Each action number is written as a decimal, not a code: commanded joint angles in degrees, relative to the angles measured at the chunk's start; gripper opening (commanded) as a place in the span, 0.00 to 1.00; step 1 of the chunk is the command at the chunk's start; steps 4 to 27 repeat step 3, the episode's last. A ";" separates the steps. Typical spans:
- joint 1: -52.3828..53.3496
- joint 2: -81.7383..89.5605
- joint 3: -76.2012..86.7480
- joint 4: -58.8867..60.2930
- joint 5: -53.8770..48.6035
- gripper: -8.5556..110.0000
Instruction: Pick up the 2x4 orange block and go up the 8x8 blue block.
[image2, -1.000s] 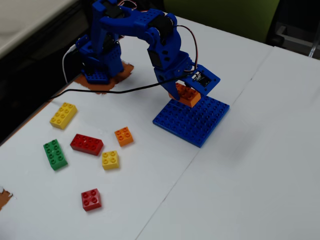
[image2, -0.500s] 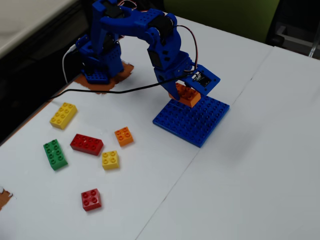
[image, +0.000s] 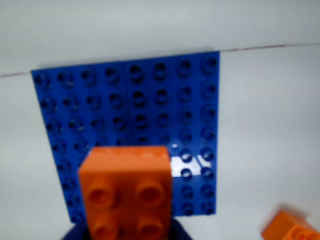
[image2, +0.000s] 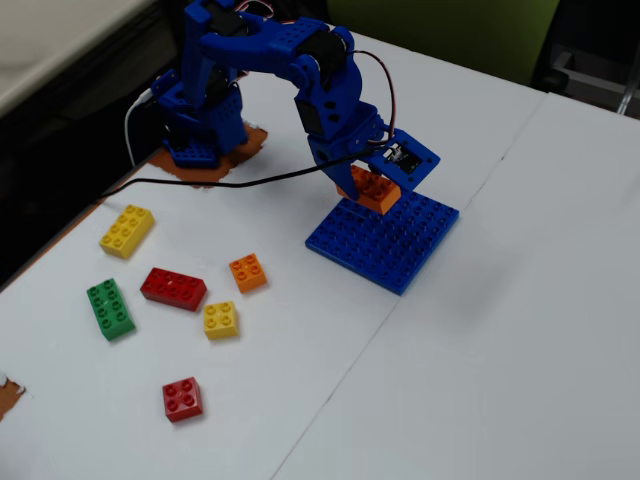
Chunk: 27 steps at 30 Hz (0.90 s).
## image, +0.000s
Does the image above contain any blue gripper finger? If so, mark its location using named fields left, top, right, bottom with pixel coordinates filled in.
left=61, top=221, right=88, bottom=240
left=172, top=217, right=193, bottom=240

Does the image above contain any orange 2x4 brick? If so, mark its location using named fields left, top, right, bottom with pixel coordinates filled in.
left=77, top=145, right=174, bottom=240

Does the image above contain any orange 2x2 brick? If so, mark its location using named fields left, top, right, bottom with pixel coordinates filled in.
left=261, top=209, right=320, bottom=240

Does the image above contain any white foam board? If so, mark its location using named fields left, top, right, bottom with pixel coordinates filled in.
left=0, top=0, right=320, bottom=78
left=0, top=43, right=320, bottom=240

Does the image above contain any blue 8x8 baseplate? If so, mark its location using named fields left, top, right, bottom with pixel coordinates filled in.
left=30, top=51, right=221, bottom=225

